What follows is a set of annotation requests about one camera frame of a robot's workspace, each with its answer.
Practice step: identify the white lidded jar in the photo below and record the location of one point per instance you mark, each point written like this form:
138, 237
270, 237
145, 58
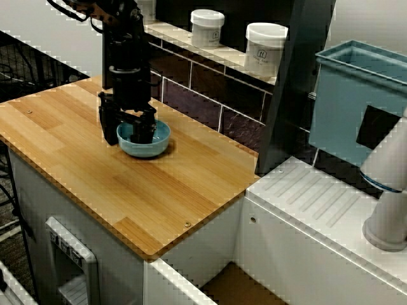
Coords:
264, 54
206, 31
147, 11

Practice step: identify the white toy kitchen sink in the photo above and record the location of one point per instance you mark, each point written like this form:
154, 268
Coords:
286, 254

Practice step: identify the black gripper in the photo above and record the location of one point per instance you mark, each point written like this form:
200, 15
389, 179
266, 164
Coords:
132, 89

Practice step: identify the light blue bowl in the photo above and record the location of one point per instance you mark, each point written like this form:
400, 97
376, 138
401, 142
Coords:
146, 151

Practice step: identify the white toy kitchen cabinet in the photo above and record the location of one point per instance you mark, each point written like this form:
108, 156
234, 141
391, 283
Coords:
117, 263

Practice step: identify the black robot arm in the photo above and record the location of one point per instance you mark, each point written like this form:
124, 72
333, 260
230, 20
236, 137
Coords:
121, 41

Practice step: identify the aluminium frame rail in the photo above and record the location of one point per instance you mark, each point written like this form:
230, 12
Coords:
9, 286

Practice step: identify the dark tall pillar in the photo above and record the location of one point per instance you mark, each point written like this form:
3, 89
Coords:
299, 79

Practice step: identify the teal plastic bin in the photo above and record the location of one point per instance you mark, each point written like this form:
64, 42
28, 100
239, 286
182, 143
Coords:
337, 111

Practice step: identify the pale grey toy faucet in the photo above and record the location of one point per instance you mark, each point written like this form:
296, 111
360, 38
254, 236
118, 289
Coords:
388, 171

